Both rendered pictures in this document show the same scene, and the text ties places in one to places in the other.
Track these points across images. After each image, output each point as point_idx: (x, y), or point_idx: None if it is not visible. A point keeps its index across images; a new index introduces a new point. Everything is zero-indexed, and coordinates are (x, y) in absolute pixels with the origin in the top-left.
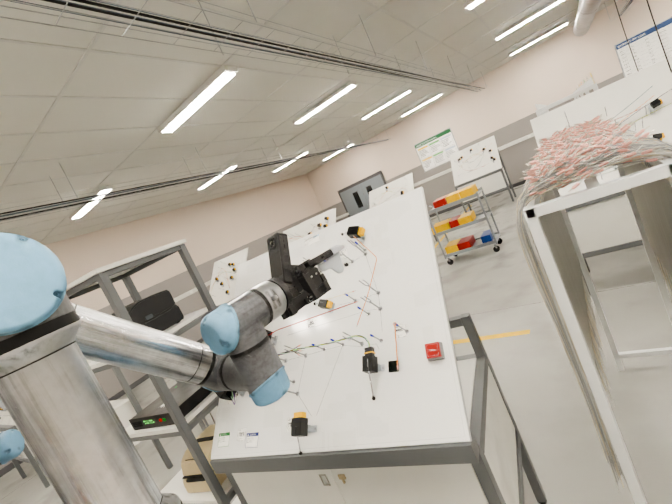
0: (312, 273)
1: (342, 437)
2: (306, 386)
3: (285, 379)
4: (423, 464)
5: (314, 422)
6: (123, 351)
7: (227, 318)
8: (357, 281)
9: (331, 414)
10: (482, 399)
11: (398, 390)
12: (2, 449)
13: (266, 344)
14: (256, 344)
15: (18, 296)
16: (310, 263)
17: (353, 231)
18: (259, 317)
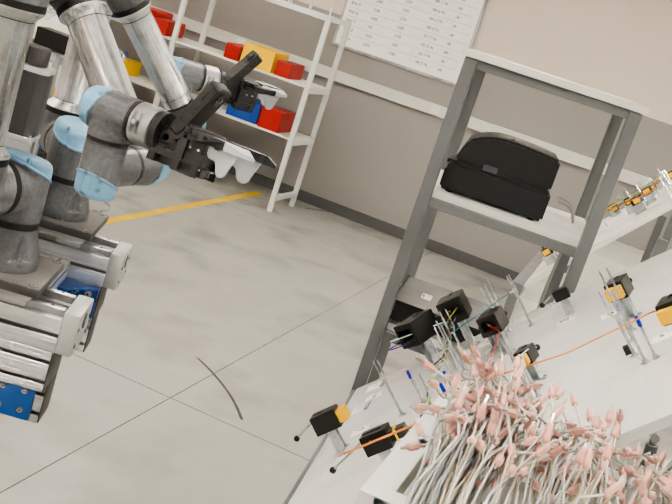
0: (195, 146)
1: (314, 480)
2: (408, 417)
3: (90, 186)
4: None
5: (350, 448)
6: (85, 67)
7: (91, 96)
8: (581, 381)
9: (352, 457)
10: None
11: (347, 502)
12: None
13: (98, 145)
14: (91, 135)
15: None
16: (193, 132)
17: (663, 301)
18: (110, 121)
